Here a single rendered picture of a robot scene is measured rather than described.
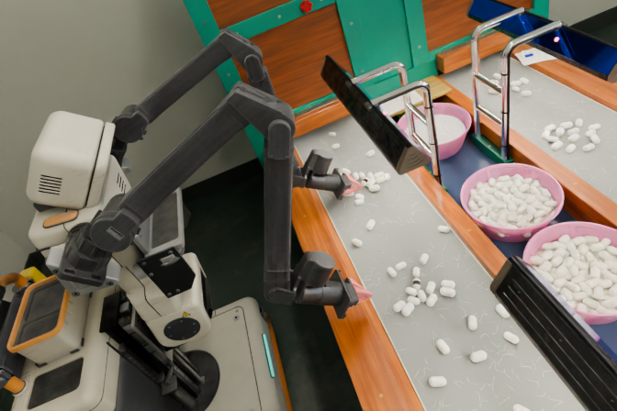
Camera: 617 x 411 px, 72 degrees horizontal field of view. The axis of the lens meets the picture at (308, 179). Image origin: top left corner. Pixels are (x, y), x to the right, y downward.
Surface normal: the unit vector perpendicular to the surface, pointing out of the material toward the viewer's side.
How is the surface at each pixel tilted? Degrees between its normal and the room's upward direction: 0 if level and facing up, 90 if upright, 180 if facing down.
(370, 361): 0
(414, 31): 90
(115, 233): 79
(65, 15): 90
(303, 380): 0
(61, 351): 92
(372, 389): 0
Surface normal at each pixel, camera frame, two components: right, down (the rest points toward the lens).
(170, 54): 0.27, 0.56
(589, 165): -0.29, -0.73
